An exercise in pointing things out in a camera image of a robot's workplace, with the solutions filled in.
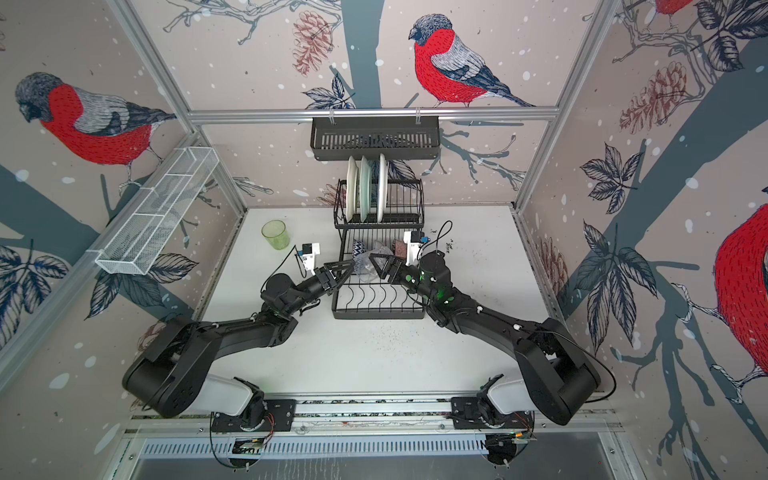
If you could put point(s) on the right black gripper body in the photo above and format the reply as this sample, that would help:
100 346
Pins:
408 275

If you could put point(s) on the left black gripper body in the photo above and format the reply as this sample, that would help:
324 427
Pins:
322 279

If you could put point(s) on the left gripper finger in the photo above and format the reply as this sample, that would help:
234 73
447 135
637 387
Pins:
332 284
340 269

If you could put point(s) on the clear drinking glass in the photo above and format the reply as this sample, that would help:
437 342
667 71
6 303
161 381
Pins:
363 268

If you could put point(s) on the red patterned bowl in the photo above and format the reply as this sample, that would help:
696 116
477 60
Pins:
400 249

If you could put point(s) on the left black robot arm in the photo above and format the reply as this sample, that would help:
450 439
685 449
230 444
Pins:
168 376

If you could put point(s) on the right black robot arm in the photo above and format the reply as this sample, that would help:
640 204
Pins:
556 371

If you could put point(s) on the black two-tier dish rack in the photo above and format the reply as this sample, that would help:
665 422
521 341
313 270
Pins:
367 242

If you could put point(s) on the white plate left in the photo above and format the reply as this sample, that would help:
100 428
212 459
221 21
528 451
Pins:
351 189

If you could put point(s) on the white plate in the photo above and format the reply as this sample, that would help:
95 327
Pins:
382 187
351 189

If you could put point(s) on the white plate right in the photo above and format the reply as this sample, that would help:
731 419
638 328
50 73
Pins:
382 187

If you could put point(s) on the pale green plate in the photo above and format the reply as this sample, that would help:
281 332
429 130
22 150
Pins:
365 188

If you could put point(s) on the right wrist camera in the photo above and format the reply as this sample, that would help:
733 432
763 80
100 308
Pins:
413 240

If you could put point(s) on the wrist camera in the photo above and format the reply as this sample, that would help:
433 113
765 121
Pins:
307 255
413 240

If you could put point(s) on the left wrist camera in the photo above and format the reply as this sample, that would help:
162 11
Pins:
307 255

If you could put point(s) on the black hanging wall basket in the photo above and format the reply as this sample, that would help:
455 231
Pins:
399 138

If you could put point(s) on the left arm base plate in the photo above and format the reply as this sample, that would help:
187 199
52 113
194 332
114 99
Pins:
252 416

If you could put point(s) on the aluminium mounting rail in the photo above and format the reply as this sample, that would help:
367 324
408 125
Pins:
359 415

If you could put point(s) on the horizontal aluminium frame bar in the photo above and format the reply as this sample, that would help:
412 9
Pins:
228 117

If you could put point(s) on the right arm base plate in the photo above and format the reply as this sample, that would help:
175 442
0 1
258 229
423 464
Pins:
489 413

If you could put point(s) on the white wire wall basket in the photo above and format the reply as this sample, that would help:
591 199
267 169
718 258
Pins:
141 238

